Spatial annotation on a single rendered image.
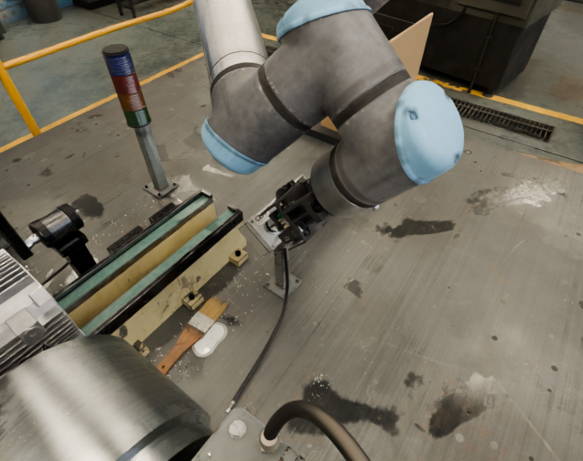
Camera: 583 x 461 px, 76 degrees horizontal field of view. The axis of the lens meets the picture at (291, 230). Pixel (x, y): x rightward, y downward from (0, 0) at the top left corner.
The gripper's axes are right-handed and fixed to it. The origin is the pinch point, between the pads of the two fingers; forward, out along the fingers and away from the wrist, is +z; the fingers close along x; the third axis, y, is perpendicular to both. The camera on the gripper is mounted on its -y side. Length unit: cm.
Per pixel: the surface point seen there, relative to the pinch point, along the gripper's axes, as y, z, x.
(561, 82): -375, 65, 91
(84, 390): 37.3, -8.1, -1.7
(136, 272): 16.0, 33.8, -10.0
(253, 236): 3.5, 3.5, -0.6
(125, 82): -10, 27, -46
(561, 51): -452, 73, 80
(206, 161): -30, 55, -26
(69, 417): 39.8, -9.7, -0.9
